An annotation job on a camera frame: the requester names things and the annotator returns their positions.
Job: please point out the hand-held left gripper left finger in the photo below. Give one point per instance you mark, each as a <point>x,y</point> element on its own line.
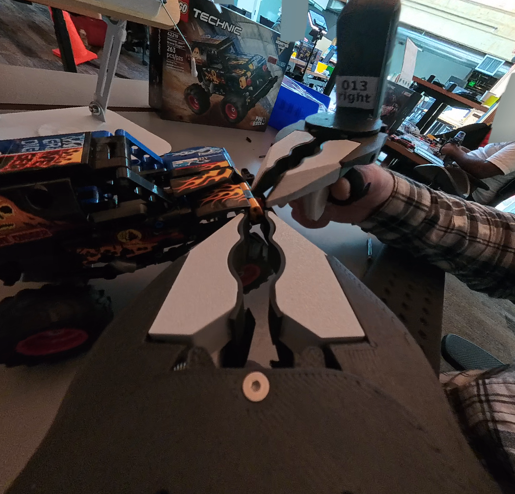
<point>197,297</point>

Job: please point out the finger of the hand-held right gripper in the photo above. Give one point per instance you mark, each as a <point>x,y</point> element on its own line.
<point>281,148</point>
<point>314,172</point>

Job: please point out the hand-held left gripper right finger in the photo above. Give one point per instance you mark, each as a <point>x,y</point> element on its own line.
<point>318,297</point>

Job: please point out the red rim toy wheel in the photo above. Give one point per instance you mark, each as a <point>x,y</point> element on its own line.
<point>249,274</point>

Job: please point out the brick-built monster truck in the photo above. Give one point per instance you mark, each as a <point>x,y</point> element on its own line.
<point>120,172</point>

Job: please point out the grey desk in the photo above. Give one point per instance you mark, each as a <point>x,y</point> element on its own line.
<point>330,236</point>

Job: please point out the person's right hand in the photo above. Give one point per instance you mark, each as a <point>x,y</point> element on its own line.
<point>374,188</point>

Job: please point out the blue storage bin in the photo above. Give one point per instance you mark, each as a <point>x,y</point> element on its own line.
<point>293,103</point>

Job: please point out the dark perforated chair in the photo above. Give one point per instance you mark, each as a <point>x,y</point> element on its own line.
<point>406,301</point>

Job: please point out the cluttered wooden table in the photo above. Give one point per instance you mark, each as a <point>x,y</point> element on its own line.
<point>434,95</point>

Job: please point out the monster truck toy box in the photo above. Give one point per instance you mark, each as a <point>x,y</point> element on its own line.
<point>225,39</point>

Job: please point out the dark teal stool seat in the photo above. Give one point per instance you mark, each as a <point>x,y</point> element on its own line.
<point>470,353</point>

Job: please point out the person's plaid shirt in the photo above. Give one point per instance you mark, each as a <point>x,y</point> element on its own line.
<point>483,413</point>

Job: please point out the white book stand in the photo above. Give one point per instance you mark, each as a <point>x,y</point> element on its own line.
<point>60,124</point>

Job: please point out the red tote bag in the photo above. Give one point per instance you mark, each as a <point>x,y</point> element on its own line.
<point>94,29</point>

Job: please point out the orange traffic cone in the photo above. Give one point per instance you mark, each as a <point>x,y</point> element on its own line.
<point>74,43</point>

